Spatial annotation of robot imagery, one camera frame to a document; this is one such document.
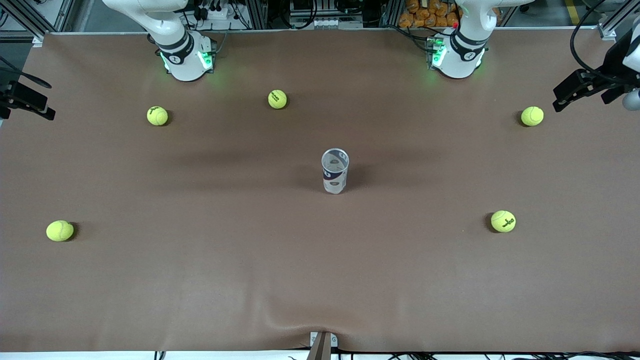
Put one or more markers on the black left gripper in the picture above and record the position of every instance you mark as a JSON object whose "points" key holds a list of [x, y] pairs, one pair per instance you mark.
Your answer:
{"points": [[611, 66]]}

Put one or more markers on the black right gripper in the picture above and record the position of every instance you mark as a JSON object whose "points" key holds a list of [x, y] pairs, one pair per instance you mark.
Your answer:
{"points": [[15, 96]]}

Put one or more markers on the clear white-blue tennis ball can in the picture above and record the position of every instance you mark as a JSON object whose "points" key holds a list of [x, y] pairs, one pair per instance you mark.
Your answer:
{"points": [[335, 182]]}

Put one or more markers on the grey arm base connector box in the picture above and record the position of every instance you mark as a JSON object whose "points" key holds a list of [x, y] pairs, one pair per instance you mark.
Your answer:
{"points": [[207, 57], [433, 50]]}

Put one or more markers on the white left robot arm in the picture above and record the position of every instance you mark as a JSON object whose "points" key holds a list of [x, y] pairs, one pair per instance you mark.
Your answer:
{"points": [[457, 67]]}

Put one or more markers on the yellow-green tennis ball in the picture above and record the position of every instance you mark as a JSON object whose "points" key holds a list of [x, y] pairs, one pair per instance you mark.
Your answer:
{"points": [[503, 221], [60, 230], [157, 115], [532, 116], [277, 99]]}

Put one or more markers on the heap of orange round objects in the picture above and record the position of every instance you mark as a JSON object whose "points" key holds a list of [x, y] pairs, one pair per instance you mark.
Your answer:
{"points": [[425, 15]]}

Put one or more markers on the white power strip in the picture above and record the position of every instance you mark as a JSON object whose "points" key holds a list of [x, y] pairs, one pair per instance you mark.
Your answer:
{"points": [[217, 13]]}

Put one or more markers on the white multi-port device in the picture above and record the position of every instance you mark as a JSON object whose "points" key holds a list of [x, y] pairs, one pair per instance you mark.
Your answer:
{"points": [[325, 23]]}

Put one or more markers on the brown table mat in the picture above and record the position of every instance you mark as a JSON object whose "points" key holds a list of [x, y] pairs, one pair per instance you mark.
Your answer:
{"points": [[320, 275]]}

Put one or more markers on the grey metal clamp plate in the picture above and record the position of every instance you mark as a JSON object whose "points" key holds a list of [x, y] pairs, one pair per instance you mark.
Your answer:
{"points": [[334, 341]]}

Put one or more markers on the aluminium frame post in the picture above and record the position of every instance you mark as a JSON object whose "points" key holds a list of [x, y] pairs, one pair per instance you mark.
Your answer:
{"points": [[25, 20], [260, 15], [612, 22], [391, 14]]}

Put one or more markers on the brown camera stand bar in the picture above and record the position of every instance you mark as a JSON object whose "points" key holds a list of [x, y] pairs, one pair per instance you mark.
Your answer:
{"points": [[320, 352]]}

